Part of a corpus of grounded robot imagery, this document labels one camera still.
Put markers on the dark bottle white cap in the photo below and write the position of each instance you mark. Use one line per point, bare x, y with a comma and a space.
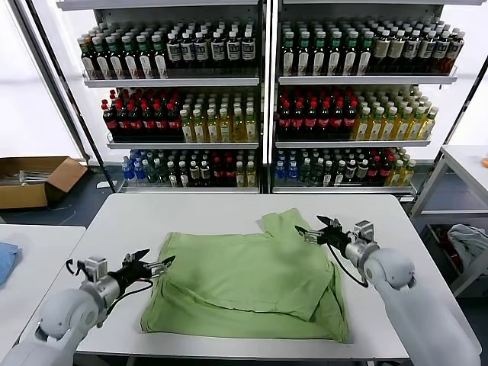
205, 175
362, 173
183, 176
173, 176
194, 175
350, 173

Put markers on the grey diagonal frame strut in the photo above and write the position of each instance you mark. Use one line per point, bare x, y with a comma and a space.
50, 80

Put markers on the blue water bottle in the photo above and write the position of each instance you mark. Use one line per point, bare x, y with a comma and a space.
293, 172
128, 171
280, 172
140, 171

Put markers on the green cap tea bottle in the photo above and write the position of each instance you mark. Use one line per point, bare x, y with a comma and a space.
350, 55
365, 55
304, 55
88, 61
145, 58
116, 59
288, 55
334, 55
319, 55
130, 59
102, 60
159, 58

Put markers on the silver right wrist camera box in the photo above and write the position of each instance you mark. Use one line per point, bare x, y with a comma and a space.
365, 230

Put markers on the blue folded cloth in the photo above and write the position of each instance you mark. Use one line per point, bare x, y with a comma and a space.
7, 263

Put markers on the dark bottle blue white label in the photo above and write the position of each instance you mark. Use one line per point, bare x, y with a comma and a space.
201, 51
188, 51
411, 51
217, 51
440, 51
248, 50
233, 50
174, 51
426, 51

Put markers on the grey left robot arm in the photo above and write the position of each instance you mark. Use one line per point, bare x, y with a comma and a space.
65, 312

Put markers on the red crumpled cloth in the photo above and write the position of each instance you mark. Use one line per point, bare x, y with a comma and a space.
453, 257

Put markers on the black diagonal frame pole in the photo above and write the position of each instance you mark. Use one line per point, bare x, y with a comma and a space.
459, 114
65, 80

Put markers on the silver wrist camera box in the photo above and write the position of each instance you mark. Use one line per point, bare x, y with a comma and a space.
365, 230
93, 267

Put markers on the green t-shirt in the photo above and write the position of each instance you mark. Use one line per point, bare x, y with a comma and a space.
236, 274

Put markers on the grey blue crumpled cloth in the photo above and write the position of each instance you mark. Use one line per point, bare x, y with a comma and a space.
465, 240

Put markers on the grey metal shelf unit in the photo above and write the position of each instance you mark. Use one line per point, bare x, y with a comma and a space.
171, 82
362, 81

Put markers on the red cap cola bottle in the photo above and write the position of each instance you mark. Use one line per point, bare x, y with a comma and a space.
386, 171
110, 124
228, 173
284, 121
135, 123
217, 173
374, 171
350, 121
161, 122
297, 121
324, 121
174, 122
310, 121
148, 122
122, 124
337, 121

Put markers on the brown cardboard box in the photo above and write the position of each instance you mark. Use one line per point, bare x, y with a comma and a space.
23, 196

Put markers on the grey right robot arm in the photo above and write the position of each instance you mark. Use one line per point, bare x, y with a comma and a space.
400, 274

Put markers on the white plastic packaging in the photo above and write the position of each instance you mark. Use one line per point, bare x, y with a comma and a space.
34, 178

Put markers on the black storage crate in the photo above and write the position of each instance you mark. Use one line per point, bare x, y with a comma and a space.
434, 240

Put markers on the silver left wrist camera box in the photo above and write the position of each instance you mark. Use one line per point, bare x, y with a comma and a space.
93, 267

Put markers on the red drink bottle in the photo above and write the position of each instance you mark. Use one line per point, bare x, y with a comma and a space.
454, 51

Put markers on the small orange object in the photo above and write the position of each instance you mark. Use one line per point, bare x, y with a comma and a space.
485, 162

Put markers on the white side table grey frame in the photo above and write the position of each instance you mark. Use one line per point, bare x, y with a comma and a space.
463, 158

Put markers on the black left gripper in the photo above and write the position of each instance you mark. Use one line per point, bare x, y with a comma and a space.
129, 274

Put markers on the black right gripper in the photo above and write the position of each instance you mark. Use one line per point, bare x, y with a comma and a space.
337, 238

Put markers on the white paper scrap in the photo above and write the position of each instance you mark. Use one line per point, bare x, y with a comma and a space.
102, 185

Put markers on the dark green bottle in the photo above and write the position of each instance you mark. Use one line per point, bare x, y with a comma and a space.
162, 174
305, 172
151, 173
316, 173

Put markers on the dark bottle beige label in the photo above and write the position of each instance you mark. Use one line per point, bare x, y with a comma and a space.
396, 51
381, 51

